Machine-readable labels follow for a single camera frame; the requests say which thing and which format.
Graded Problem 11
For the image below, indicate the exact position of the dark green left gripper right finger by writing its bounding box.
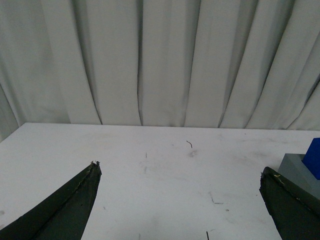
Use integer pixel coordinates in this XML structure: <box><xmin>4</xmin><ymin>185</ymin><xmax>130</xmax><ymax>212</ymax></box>
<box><xmin>259</xmin><ymin>166</ymin><xmax>320</xmax><ymax>240</ymax></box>

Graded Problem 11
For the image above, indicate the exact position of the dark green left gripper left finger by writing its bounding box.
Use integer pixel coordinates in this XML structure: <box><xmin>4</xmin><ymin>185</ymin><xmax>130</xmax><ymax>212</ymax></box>
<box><xmin>0</xmin><ymin>162</ymin><xmax>102</xmax><ymax>240</ymax></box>

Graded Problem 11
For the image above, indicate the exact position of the blue rectangular part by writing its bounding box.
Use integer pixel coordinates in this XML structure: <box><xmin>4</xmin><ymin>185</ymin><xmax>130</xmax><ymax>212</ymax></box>
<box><xmin>302</xmin><ymin>137</ymin><xmax>320</xmax><ymax>180</ymax></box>

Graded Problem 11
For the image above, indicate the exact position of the gray square base block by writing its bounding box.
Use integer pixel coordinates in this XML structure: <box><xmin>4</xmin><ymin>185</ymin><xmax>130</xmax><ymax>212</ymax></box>
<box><xmin>277</xmin><ymin>153</ymin><xmax>320</xmax><ymax>199</ymax></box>

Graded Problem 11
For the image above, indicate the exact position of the white pleated curtain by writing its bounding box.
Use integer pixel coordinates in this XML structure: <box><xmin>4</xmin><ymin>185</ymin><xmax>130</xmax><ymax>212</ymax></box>
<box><xmin>0</xmin><ymin>0</ymin><xmax>320</xmax><ymax>140</ymax></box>

